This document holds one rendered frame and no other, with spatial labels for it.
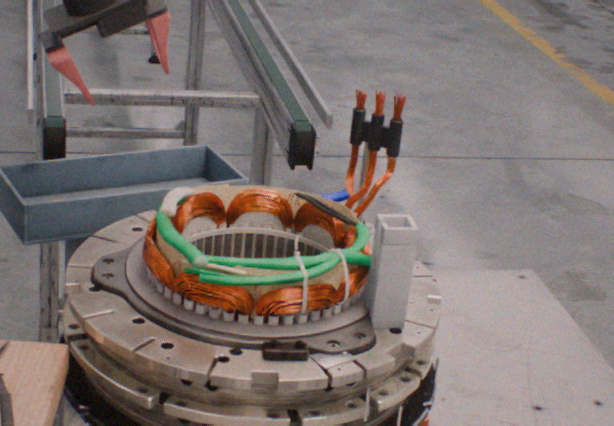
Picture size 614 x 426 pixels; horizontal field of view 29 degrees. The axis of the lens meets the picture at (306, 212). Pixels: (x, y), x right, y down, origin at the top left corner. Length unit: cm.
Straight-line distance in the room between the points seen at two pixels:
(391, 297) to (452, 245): 280
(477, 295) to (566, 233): 225
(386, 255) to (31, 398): 29
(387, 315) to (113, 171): 48
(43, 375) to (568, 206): 338
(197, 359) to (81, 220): 37
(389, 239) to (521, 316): 79
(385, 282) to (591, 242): 302
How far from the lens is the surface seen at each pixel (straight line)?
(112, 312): 98
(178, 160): 139
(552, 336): 169
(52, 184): 134
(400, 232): 94
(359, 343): 94
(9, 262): 346
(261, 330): 94
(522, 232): 394
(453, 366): 157
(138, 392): 94
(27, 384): 94
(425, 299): 104
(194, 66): 395
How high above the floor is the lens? 157
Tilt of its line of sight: 24 degrees down
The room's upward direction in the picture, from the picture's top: 6 degrees clockwise
